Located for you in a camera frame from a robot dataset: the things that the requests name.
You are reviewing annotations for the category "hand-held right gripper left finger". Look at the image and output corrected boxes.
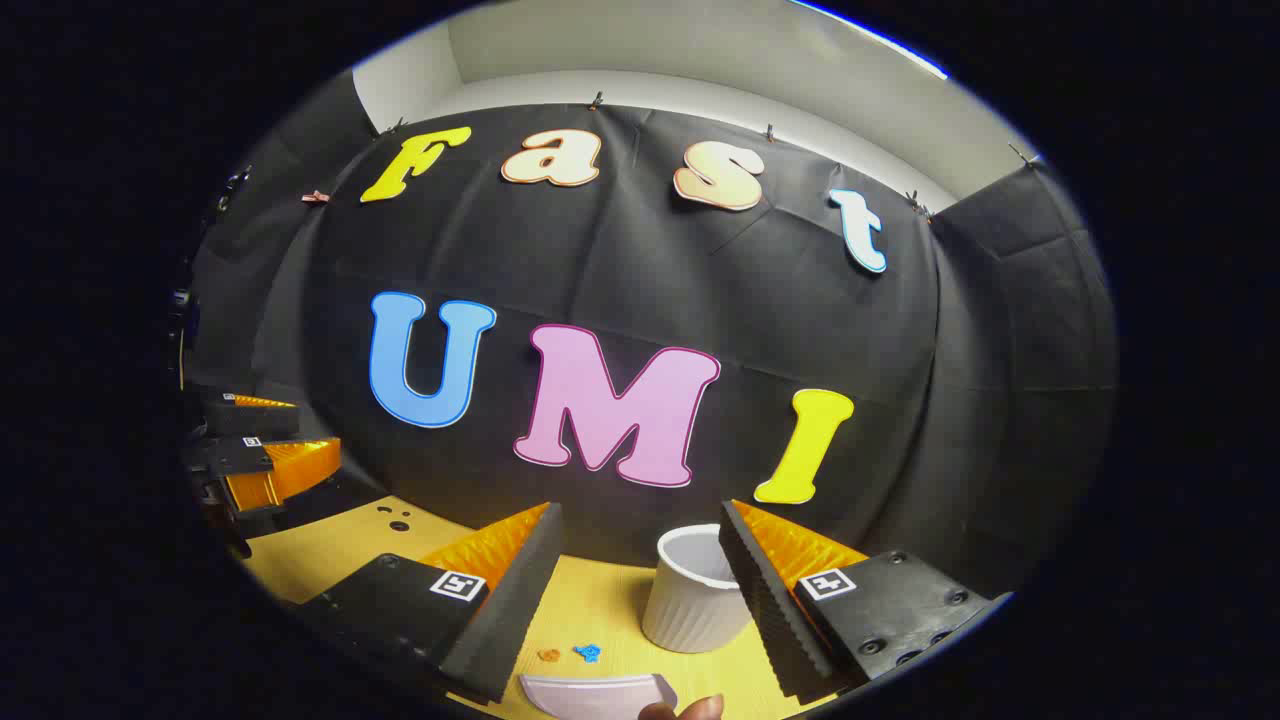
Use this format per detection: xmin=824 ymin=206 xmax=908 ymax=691
xmin=298 ymin=502 xmax=565 ymax=704

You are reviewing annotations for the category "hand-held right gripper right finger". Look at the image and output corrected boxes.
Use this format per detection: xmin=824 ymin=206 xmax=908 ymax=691
xmin=717 ymin=499 xmax=1014 ymax=703

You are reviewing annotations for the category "wooden desktop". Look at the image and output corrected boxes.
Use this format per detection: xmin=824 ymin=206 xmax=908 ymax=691
xmin=240 ymin=495 xmax=871 ymax=720

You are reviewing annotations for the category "lilac dustpan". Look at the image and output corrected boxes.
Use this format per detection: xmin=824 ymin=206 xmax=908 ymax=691
xmin=519 ymin=673 xmax=679 ymax=720

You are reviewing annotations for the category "white ribbed garbage bin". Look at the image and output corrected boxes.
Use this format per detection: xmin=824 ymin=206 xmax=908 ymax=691
xmin=641 ymin=523 xmax=753 ymax=655

